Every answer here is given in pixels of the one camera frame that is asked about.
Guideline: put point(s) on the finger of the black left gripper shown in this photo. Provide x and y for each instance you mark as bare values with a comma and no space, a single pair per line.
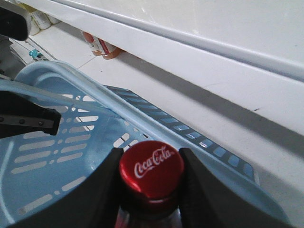
19,116

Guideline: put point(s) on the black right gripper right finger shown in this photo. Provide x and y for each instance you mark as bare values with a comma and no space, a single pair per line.
208,201

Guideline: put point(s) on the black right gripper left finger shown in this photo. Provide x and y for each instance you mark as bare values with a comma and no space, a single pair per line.
92,204

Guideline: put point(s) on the red coca-cola aluminium bottle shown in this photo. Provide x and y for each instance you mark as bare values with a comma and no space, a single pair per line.
151,172

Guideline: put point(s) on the light blue plastic basket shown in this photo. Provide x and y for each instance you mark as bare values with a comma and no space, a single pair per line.
39,169

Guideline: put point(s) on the orange C100 juice bottle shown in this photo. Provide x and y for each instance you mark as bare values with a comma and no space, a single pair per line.
100,47

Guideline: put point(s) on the white store shelving unit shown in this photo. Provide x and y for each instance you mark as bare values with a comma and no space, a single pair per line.
231,69

